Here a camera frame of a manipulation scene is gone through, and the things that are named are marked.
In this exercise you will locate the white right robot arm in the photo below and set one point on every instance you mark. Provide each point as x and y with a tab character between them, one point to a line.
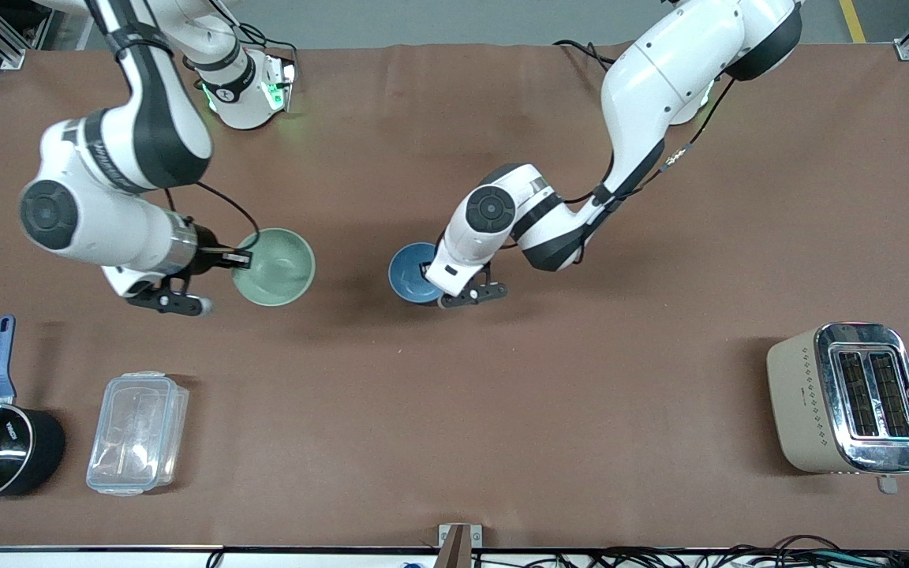
139	118

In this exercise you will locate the beige chrome toaster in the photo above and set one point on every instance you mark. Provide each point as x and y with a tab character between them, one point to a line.
809	402

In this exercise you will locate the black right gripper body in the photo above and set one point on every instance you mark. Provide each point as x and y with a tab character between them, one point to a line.
204	251

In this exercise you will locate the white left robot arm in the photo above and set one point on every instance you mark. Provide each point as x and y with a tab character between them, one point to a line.
652	87

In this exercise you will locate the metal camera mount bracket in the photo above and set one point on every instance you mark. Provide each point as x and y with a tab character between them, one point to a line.
459	544

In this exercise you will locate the brown table mat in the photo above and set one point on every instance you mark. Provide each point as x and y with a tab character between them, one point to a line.
454	410

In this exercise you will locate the blue bowl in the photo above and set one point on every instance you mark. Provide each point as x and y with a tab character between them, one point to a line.
409	272

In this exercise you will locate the clear plastic food container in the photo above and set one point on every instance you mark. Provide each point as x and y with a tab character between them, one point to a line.
137	434

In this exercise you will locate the pale green bowl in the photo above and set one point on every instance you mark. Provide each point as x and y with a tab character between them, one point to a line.
281	268

